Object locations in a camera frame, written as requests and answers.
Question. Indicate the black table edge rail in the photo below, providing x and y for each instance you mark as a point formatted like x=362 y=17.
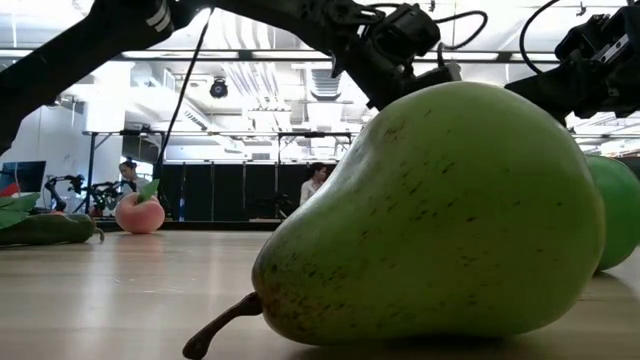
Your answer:
x=215 y=225

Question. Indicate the person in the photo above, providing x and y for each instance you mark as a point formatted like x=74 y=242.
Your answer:
x=312 y=182
x=131 y=175

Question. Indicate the round green lime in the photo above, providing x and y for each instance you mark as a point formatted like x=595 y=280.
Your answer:
x=622 y=215

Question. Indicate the black ceiling spotlight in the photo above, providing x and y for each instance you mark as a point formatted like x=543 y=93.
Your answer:
x=218 y=88

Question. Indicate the black overhead light rail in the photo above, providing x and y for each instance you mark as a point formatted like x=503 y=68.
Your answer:
x=280 y=55

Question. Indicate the pink peach with green leaf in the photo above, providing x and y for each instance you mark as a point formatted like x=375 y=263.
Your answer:
x=140 y=215

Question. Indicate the black background table frame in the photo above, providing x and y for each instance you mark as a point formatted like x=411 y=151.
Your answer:
x=91 y=170
x=312 y=134

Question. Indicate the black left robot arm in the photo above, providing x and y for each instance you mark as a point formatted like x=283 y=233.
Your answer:
x=75 y=50

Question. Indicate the green fabric leaves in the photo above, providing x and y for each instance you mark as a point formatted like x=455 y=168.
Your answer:
x=15 y=207

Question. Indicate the large green pear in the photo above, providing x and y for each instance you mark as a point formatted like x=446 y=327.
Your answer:
x=440 y=225

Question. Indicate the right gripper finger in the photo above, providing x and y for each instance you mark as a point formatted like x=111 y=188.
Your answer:
x=550 y=90

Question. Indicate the black partition wall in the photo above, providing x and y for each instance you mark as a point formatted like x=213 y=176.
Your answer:
x=631 y=164
x=227 y=192

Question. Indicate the ceiling air vent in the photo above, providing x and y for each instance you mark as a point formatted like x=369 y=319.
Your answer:
x=325 y=84

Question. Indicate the black background robot arm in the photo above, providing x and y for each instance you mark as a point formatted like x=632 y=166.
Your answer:
x=105 y=192
x=57 y=192

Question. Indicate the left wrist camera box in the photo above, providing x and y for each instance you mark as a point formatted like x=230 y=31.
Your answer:
x=405 y=30

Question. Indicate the red background bar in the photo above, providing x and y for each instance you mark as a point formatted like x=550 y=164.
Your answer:
x=7 y=190

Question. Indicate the dark computer monitor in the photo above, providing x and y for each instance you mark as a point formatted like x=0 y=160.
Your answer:
x=25 y=175

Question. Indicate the dark green cucumber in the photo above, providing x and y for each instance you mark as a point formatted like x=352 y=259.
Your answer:
x=45 y=229

